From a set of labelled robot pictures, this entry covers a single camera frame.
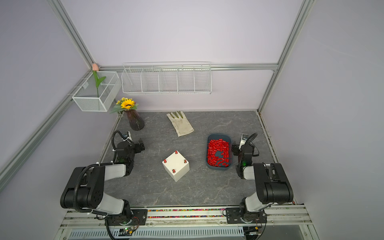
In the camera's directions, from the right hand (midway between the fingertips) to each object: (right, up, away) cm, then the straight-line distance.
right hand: (242, 141), depth 93 cm
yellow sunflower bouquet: (-74, +23, -2) cm, 77 cm away
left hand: (-68, +1, -1) cm, 68 cm away
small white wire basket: (-87, +25, -16) cm, 92 cm away
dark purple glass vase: (-72, +12, +12) cm, 74 cm away
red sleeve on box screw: (-40, -5, -9) cm, 42 cm away
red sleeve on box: (-35, -10, -12) cm, 39 cm away
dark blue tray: (-14, -8, +3) cm, 17 cm away
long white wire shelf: (-49, +42, +5) cm, 64 cm away
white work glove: (-41, +11, +19) cm, 47 cm away
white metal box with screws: (-40, -12, -12) cm, 43 cm away
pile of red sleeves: (-16, -3, +6) cm, 17 cm away
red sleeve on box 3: (-41, -14, -15) cm, 46 cm away
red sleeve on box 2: (-46, -10, -12) cm, 49 cm away
